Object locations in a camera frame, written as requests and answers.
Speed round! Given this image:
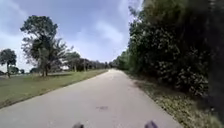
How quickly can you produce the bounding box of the row of distant trees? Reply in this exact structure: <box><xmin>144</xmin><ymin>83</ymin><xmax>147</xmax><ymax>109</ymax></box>
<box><xmin>63</xmin><ymin>51</ymin><xmax>113</xmax><ymax>73</ymax></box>

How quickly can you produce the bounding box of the grey paved path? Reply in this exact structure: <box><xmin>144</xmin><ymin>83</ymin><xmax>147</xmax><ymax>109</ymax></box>
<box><xmin>0</xmin><ymin>68</ymin><xmax>183</xmax><ymax>128</ymax></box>

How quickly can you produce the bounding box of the dense wood of trees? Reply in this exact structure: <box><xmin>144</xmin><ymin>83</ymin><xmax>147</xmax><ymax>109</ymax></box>
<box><xmin>111</xmin><ymin>0</ymin><xmax>224</xmax><ymax>118</ymax></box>

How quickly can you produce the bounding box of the robot's own part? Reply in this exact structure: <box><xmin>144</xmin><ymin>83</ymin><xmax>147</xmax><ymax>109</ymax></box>
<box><xmin>72</xmin><ymin>122</ymin><xmax>85</xmax><ymax>128</ymax></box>
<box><xmin>143</xmin><ymin>120</ymin><xmax>159</xmax><ymax>128</ymax></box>

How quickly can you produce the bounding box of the tall tree by path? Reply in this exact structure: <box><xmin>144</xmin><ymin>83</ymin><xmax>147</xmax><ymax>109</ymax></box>
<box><xmin>19</xmin><ymin>14</ymin><xmax>73</xmax><ymax>78</ymax></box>

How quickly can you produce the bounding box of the grass verge below wood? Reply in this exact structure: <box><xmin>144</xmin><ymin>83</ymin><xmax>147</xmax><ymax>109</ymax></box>
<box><xmin>123</xmin><ymin>69</ymin><xmax>224</xmax><ymax>128</ymax></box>

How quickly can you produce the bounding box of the open grass field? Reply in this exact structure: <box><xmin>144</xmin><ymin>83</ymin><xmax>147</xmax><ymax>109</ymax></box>
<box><xmin>0</xmin><ymin>68</ymin><xmax>110</xmax><ymax>110</ymax></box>

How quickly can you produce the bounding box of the small round tree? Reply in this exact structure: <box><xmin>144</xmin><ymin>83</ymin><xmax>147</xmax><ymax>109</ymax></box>
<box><xmin>0</xmin><ymin>48</ymin><xmax>18</xmax><ymax>79</ymax></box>

